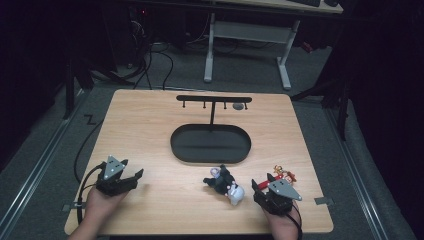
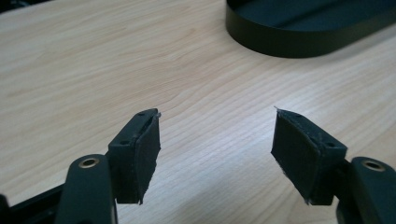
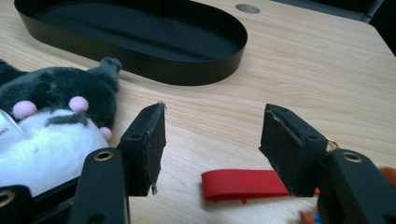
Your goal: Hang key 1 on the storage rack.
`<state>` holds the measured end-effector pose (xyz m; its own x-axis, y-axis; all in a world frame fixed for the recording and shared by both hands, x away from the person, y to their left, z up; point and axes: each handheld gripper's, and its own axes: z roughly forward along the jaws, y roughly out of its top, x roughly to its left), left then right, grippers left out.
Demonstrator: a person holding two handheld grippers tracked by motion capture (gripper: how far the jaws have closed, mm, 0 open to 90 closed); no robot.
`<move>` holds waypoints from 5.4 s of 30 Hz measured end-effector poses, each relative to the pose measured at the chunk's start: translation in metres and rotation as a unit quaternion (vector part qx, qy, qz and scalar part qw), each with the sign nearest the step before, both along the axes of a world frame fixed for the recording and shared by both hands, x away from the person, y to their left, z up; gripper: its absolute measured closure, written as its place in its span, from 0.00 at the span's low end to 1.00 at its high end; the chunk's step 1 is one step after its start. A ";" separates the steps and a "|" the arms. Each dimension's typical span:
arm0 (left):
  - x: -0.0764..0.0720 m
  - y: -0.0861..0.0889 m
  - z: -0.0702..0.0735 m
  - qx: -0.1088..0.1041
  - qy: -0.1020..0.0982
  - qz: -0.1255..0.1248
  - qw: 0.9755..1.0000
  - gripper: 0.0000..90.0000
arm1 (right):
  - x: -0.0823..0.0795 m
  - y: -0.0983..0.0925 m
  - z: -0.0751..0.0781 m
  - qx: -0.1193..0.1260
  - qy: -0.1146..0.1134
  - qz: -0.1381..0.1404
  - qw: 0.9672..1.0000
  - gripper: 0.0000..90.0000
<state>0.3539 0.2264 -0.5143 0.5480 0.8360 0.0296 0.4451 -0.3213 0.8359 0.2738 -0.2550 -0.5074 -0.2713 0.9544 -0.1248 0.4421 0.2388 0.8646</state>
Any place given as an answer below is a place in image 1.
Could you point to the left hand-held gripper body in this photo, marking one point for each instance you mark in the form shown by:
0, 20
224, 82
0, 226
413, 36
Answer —
111, 173

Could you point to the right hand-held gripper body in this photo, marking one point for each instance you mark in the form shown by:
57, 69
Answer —
280, 196

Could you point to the black hook rack with tray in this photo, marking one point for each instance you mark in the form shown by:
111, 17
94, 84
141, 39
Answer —
210, 143

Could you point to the person's right hand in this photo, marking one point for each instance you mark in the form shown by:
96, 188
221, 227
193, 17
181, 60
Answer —
281, 223

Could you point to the person's left hand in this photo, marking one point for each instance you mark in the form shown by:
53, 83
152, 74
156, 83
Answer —
101, 203

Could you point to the grey tape piece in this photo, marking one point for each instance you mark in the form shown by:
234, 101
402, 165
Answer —
71, 206
324, 201

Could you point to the grey round table grommet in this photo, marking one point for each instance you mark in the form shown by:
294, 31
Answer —
238, 106

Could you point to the black stand leg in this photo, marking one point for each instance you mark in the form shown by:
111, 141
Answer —
343, 110
69, 90

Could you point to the small red object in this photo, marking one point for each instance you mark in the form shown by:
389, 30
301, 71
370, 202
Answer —
307, 47

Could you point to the dark computer tower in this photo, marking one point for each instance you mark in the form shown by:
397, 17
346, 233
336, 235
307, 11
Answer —
137, 33

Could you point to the white-framed wooden desk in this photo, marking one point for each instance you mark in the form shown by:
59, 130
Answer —
250, 31

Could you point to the black keyboard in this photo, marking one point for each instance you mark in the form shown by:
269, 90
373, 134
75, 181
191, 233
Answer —
305, 2

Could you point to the black computer mouse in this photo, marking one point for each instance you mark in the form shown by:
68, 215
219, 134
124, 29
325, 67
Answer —
331, 2

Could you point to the metal floor rail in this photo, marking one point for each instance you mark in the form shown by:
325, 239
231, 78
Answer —
356, 173
33, 176

